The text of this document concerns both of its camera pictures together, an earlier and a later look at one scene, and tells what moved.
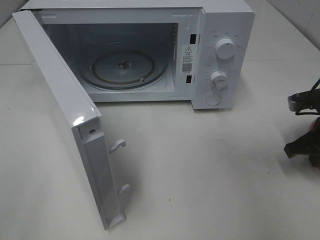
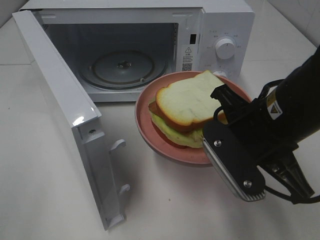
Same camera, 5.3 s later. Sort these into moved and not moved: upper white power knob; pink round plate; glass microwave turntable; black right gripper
Moved: black right gripper; pink round plate
Not moved: upper white power knob; glass microwave turntable
